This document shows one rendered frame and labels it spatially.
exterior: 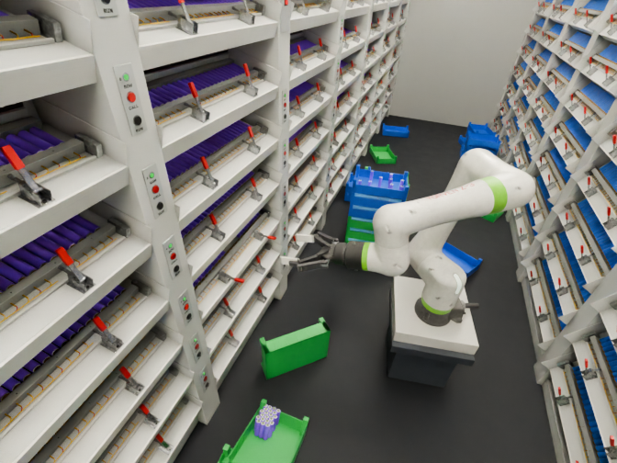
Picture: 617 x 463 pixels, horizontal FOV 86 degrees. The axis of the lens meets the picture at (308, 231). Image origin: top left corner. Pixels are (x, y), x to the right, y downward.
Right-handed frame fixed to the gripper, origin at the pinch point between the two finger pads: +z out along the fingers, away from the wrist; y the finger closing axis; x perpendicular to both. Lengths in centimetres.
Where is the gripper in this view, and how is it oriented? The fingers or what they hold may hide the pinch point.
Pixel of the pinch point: (291, 248)
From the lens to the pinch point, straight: 117.7
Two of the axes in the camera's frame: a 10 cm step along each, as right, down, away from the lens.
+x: -1.5, -8.3, -5.3
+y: 3.5, -5.5, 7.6
